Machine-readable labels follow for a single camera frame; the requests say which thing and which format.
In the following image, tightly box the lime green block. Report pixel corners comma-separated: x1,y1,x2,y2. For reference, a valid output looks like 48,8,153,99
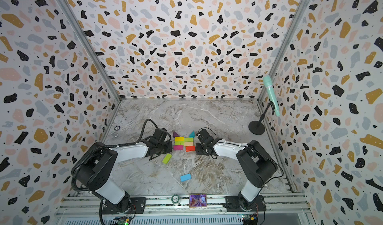
174,141,184,146
184,137,194,144
162,154,172,164

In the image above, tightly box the aluminium corner post left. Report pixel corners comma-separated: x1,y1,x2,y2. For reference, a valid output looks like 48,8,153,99
56,0,121,102

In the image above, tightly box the round green button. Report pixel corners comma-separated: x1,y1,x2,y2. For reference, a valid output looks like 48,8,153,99
171,195,180,206

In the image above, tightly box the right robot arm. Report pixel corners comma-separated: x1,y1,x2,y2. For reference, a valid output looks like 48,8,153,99
195,128,279,211

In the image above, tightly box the red block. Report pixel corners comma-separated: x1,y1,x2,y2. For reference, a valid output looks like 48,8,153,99
185,146,195,152

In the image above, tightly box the light blue block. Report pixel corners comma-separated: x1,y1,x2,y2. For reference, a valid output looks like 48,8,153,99
180,174,192,182

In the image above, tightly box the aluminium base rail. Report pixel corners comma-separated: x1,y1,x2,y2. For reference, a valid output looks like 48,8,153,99
52,193,315,225

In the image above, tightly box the aluminium corner post right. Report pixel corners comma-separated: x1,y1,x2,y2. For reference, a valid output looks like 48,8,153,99
254,0,310,104

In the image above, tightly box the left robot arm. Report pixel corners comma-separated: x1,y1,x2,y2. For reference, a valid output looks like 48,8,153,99
71,128,172,213

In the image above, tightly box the aluminium corner post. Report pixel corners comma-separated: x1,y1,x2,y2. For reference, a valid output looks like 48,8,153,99
56,0,121,102
254,0,310,104

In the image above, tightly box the colourful small screen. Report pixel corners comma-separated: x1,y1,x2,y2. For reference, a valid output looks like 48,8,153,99
189,194,207,208

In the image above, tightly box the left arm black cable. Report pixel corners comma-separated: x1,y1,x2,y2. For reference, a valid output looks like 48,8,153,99
140,118,161,143

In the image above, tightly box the mint green microphone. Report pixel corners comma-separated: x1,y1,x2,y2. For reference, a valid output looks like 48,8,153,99
263,75,280,116

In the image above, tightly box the magenta block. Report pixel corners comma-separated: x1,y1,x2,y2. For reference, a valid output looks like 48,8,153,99
173,145,184,151

